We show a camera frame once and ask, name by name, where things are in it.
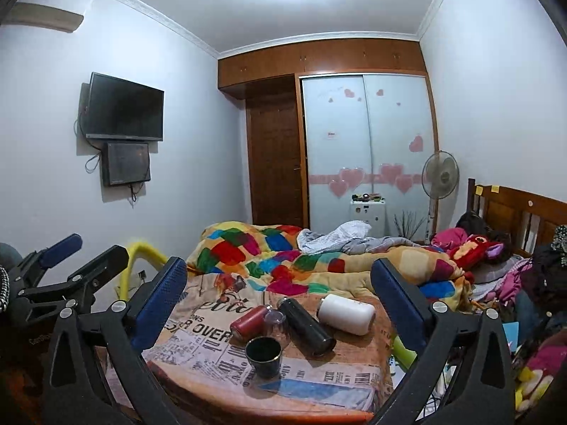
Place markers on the clear plastic cup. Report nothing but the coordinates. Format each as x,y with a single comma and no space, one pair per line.
279,327

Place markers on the wall-mounted television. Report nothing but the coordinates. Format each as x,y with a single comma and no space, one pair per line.
125,106

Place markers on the newspaper print blanket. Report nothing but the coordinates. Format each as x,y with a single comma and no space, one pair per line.
208,354

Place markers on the dark green cup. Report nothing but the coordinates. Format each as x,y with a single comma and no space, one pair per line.
263,358

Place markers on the air conditioner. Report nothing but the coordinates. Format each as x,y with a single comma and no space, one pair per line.
44,17

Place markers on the red plush toy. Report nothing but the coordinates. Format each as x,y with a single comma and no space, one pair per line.
474,248

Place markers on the pink clothing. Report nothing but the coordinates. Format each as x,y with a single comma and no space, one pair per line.
449,237

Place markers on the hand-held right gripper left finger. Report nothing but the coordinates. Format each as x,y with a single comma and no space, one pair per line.
161,303

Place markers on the small white cabinet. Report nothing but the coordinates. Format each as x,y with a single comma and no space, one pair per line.
368,214

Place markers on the small wall monitor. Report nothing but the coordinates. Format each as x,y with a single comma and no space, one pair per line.
127,164

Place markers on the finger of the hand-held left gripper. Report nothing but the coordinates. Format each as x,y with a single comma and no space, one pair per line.
99,265
62,248

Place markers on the black thermos cup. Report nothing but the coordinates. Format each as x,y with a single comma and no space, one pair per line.
308,325

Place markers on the white thermos cup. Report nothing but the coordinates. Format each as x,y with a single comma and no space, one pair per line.
346,314

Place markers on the green tube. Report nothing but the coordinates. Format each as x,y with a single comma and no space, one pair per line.
404,350

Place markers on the dark clothing pile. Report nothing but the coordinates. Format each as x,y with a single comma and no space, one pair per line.
549,270

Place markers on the yellow foam tube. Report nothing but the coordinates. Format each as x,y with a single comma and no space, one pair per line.
133,256

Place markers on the standing fan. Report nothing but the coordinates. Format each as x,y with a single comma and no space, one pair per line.
440,172

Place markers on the wooden wardrobe with sliding doors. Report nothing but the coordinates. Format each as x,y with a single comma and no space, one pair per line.
336,141

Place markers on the bundle of dry twigs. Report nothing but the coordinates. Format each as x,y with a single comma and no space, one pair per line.
409,228

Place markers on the colourful patchwork quilt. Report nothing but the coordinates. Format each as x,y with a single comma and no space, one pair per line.
274,265

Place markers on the brown wooden door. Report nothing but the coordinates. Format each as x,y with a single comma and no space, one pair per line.
274,159

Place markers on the red metal cup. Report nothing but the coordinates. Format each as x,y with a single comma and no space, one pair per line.
247,322

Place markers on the wooden bed headboard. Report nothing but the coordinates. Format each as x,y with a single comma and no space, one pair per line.
505,208

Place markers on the yellow plush toy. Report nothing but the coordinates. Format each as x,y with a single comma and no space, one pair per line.
531,378

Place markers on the grey white cloth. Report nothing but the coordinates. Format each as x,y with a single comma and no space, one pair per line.
341,234

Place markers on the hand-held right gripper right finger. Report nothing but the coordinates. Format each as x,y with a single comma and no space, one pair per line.
398,303

